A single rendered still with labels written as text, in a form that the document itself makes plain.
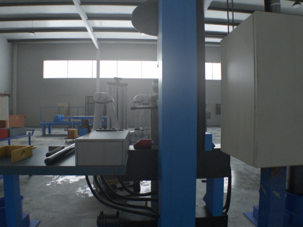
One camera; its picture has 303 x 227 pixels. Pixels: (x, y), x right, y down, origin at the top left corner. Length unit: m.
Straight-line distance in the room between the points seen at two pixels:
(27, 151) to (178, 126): 0.85
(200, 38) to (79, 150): 0.92
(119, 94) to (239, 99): 2.50
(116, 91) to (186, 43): 2.10
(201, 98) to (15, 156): 1.05
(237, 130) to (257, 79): 0.16
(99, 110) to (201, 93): 1.65
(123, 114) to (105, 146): 2.05
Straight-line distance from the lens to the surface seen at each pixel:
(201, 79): 1.09
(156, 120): 1.69
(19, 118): 14.12
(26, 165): 1.02
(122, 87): 2.94
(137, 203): 1.66
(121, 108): 2.92
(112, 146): 0.85
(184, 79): 0.90
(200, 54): 1.12
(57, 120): 10.64
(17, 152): 1.11
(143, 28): 1.68
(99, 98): 2.41
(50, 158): 0.97
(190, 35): 0.98
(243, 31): 0.58
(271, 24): 0.56
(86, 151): 0.88
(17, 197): 1.37
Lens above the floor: 1.32
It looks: 1 degrees down
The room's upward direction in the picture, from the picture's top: straight up
